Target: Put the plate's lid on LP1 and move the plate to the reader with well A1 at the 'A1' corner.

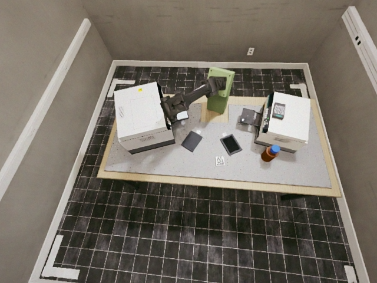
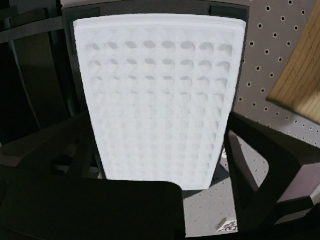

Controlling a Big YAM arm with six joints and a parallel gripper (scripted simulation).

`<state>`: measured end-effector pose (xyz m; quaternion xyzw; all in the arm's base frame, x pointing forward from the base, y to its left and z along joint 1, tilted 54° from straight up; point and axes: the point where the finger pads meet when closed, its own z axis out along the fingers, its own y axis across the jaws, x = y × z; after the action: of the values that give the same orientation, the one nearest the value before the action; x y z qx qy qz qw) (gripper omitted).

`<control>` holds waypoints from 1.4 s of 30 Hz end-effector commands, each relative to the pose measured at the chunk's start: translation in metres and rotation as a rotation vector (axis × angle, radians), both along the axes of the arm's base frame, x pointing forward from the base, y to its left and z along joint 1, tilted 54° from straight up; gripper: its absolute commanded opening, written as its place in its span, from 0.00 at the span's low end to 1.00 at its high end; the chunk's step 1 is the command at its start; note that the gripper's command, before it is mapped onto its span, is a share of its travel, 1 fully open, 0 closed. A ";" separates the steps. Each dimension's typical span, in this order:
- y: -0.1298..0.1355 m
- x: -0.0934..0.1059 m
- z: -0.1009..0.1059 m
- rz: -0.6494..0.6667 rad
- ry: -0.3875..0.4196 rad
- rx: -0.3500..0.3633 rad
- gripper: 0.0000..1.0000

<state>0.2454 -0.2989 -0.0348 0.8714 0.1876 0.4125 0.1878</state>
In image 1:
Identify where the brown bottle with blue cap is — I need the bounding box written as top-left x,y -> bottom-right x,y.
261,145 -> 280,162

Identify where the white multi-well plate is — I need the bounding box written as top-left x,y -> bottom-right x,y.
177,111 -> 188,120

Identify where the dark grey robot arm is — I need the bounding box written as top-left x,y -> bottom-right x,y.
160,76 -> 227,120

